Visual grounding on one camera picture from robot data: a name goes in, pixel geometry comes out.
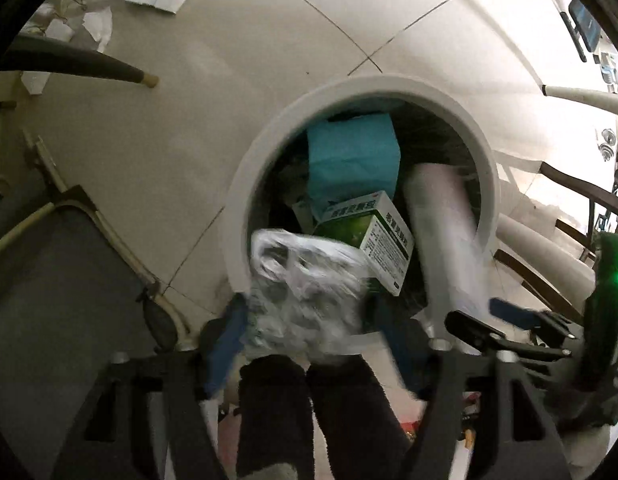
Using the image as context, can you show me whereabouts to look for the white green medicine box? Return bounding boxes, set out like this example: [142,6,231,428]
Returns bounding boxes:
[309,191,414,297]

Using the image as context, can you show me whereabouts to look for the dark chair leg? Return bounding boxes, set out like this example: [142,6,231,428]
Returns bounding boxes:
[0,34,159,88]

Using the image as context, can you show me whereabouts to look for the clear blue plastic bag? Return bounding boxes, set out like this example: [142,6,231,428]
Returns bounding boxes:
[244,230,371,362]

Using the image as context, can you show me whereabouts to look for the white round trash bin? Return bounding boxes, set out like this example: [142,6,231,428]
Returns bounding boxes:
[219,72,503,356]

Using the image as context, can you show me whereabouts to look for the left dark trouser leg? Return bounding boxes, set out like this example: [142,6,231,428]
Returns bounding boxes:
[235,356,315,479]

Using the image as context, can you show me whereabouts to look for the dark monitor screen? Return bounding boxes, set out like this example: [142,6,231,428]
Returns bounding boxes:
[560,0,602,63]

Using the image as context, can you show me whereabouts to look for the white table leg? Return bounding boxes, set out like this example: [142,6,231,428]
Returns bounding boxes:
[496,214,595,314]
[541,84,618,116]

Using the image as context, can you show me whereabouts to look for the near white table leg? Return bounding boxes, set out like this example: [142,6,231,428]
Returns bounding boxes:
[496,214,595,314]

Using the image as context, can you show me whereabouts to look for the white toothpaste box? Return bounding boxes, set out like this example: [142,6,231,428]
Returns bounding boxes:
[403,164,489,324]

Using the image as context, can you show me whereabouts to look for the far white table leg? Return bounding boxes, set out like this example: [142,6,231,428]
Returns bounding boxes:
[541,84,618,116]

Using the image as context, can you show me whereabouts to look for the dark wooden chair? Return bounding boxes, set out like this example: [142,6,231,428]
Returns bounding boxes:
[493,159,618,311]

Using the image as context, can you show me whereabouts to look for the grey upholstered seat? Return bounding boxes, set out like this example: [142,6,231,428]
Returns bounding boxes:
[0,204,187,479]

